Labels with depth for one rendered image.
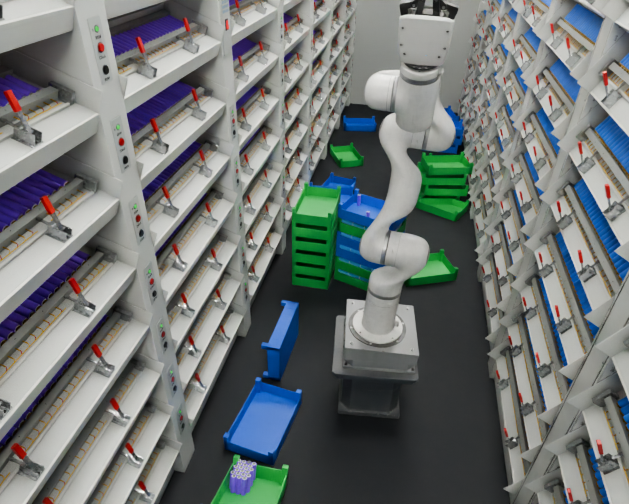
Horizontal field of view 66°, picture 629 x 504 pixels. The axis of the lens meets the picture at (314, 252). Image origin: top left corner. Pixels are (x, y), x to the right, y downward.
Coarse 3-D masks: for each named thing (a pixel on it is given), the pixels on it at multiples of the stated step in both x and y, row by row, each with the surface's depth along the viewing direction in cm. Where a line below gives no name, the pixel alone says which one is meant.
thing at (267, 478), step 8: (232, 464) 172; (256, 472) 173; (264, 472) 172; (272, 472) 172; (280, 472) 171; (224, 480) 163; (256, 480) 172; (264, 480) 173; (272, 480) 172; (280, 480) 172; (224, 488) 164; (256, 488) 168; (264, 488) 169; (272, 488) 169; (280, 488) 169; (216, 496) 156; (224, 496) 163; (232, 496) 163; (240, 496) 164; (248, 496) 164; (256, 496) 165; (264, 496) 165; (272, 496) 165; (280, 496) 161
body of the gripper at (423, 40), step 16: (400, 16) 90; (416, 16) 88; (432, 16) 88; (400, 32) 91; (416, 32) 90; (432, 32) 90; (448, 32) 89; (400, 48) 94; (416, 48) 93; (432, 48) 92; (448, 48) 92; (416, 64) 96; (432, 64) 95
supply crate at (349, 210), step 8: (352, 200) 256; (368, 200) 256; (376, 200) 253; (344, 208) 250; (352, 208) 254; (360, 208) 254; (368, 208) 254; (376, 208) 254; (344, 216) 244; (352, 216) 242; (360, 216) 239; (376, 216) 248; (360, 224) 242; (368, 224) 239; (392, 224) 232
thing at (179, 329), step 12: (228, 240) 200; (216, 252) 192; (228, 252) 195; (204, 264) 185; (204, 276) 180; (216, 276) 182; (204, 288) 176; (192, 300) 169; (204, 300) 172; (180, 312) 164; (180, 324) 160; (180, 336) 156
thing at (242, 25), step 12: (240, 0) 191; (252, 0) 196; (264, 0) 209; (276, 0) 209; (240, 12) 173; (252, 12) 192; (264, 12) 195; (276, 12) 212; (240, 24) 174; (252, 24) 182; (264, 24) 201; (240, 36) 174
